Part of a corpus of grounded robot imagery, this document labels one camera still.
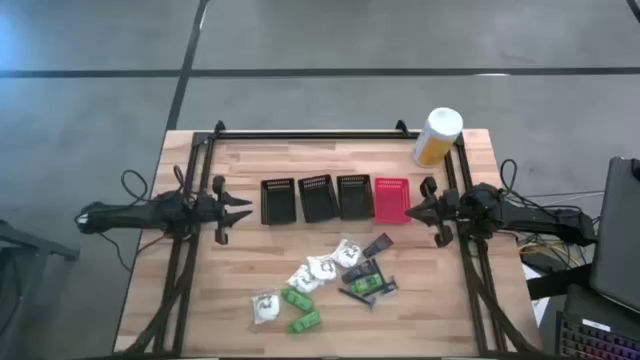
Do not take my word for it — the grey metal stand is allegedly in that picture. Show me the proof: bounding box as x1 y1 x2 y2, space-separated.
0 219 81 351

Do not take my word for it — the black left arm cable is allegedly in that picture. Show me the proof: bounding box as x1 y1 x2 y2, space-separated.
121 168 151 204

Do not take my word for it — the white paper sheet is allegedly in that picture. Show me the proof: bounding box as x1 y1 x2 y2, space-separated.
522 264 549 326

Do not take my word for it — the dark toiletry tube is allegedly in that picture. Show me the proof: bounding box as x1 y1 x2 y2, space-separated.
341 259 379 285
361 232 395 260

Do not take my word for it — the black power brick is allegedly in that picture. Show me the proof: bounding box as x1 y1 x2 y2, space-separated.
519 251 569 275

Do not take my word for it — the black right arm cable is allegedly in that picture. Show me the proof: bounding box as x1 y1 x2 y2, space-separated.
499 158 519 194

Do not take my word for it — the green shampoo bottle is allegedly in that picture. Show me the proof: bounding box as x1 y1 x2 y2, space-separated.
280 287 315 314
349 273 386 296
286 309 322 335

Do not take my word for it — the yellow cable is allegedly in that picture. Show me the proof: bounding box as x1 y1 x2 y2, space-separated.
517 234 599 269

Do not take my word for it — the black slotted plastic basket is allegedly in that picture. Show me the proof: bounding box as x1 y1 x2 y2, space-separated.
259 178 297 226
336 173 375 221
297 173 340 224

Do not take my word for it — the red slotted plastic basket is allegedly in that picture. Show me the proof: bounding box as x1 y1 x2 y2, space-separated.
373 177 412 225

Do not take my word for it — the white cable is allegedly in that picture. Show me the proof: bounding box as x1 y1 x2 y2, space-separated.
522 189 605 201

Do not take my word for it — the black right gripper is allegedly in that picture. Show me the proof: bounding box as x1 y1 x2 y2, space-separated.
404 175 461 249

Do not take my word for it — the black metal table frame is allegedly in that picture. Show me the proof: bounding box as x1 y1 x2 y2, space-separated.
122 119 544 359

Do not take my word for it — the backlit black keyboard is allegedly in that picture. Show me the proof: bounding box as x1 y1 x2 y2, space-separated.
555 309 640 360

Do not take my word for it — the black strap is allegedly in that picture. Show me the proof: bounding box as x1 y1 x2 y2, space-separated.
527 263 594 301

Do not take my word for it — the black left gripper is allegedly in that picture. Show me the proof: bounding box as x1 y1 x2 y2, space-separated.
193 174 254 246

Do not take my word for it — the white yellow wipes canister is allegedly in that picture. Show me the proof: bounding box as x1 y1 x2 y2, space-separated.
412 106 465 169

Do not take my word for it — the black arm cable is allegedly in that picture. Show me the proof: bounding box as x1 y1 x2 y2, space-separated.
499 158 519 194
121 168 151 204

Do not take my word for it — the grey laptop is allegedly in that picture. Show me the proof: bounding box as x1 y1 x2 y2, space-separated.
588 155 640 314

